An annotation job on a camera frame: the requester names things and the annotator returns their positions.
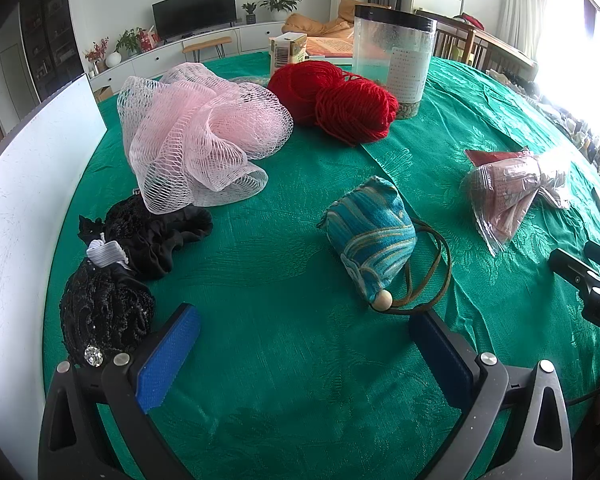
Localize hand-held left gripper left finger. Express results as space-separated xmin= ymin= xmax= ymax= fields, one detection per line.
xmin=39 ymin=302 xmax=202 ymax=480

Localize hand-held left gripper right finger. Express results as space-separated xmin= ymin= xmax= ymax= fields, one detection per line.
xmin=408 ymin=307 xmax=573 ymax=480

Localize blue striped drawstring pouch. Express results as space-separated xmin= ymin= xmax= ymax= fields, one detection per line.
xmin=317 ymin=176 xmax=452 ymax=316

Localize black lace hair net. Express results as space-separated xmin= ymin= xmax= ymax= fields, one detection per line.
xmin=60 ymin=257 xmax=156 ymax=369

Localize pink cloth in plastic bag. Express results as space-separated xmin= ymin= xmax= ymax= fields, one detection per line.
xmin=461 ymin=146 xmax=572 ymax=257

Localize black cloth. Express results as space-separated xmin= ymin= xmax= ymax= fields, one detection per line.
xmin=78 ymin=192 xmax=214 ymax=282

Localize white elastic band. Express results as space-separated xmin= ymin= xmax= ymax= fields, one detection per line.
xmin=86 ymin=240 xmax=130 ymax=267

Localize green tablecloth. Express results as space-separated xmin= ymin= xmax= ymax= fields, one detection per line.
xmin=42 ymin=52 xmax=600 ymax=480

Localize white board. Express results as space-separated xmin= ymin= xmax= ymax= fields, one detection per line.
xmin=0 ymin=72 xmax=109 ymax=426

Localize pink mesh bath sponge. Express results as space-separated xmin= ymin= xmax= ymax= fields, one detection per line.
xmin=116 ymin=61 xmax=294 ymax=209

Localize dark wooden chair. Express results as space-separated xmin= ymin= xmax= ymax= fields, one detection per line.
xmin=414 ymin=8 xmax=482 ymax=64

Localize clear jar with black lid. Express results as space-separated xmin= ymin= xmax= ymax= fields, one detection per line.
xmin=352 ymin=4 xmax=438 ymax=120

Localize red yarn ball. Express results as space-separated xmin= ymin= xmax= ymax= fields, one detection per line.
xmin=267 ymin=60 xmax=400 ymax=147

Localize white television cabinet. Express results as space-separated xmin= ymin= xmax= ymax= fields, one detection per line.
xmin=87 ymin=20 xmax=287 ymax=95

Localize red flowers in vase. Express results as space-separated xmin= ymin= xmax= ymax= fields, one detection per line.
xmin=83 ymin=37 xmax=111 ymax=75

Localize wooden bench with metal legs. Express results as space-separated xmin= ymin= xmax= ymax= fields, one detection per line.
xmin=182 ymin=36 xmax=233 ymax=64

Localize bushy potted plant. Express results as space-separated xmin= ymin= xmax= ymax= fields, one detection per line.
xmin=115 ymin=27 xmax=145 ymax=59

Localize small yellow-white carton box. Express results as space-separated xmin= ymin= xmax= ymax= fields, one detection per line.
xmin=268 ymin=32 xmax=309 ymax=74

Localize orange book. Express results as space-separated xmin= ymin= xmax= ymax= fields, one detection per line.
xmin=304 ymin=36 xmax=356 ymax=67

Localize black display cabinet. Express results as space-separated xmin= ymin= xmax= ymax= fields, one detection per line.
xmin=19 ymin=0 xmax=87 ymax=107

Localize black television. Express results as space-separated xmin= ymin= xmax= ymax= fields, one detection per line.
xmin=152 ymin=0 xmax=239 ymax=41

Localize orange lounge chair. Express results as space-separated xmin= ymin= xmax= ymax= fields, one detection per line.
xmin=282 ymin=0 xmax=361 ymax=42

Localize large potted plant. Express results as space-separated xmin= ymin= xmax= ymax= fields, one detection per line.
xmin=258 ymin=0 xmax=302 ymax=24

